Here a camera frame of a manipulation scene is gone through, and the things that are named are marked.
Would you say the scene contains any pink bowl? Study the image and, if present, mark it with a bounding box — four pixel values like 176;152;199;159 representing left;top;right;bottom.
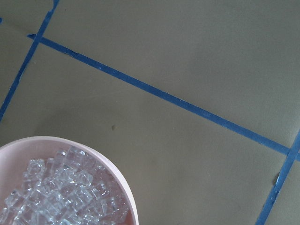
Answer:
0;136;139;225

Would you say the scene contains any clear ice cubes pile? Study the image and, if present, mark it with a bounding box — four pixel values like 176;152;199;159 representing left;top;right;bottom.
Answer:
0;147;129;225

